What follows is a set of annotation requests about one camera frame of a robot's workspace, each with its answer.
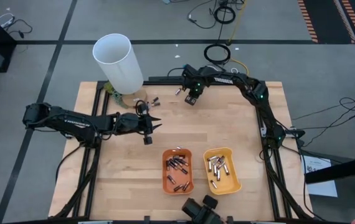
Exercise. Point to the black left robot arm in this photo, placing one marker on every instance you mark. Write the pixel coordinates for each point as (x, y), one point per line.
(71, 121)

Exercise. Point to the yellow plastic bin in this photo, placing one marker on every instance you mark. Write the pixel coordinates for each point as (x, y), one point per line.
(230, 186)

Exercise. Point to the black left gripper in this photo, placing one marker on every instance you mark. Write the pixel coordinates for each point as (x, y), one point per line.
(130, 123)

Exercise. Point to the white printed paper sheet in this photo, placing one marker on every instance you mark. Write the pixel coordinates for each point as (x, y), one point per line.
(324, 188)

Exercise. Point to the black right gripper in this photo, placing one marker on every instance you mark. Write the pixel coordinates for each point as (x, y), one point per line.
(194, 82)

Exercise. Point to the black desk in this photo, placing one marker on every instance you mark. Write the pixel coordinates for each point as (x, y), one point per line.
(345, 168)

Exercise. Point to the white cylindrical tube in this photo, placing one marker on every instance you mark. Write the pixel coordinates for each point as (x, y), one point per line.
(118, 62)

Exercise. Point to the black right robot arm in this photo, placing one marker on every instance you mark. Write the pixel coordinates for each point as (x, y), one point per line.
(236, 81)

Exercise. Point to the black flat bar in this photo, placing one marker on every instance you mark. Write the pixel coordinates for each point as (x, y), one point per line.
(165, 78)

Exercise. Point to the orange plastic bin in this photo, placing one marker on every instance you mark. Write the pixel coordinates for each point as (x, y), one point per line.
(183, 179)

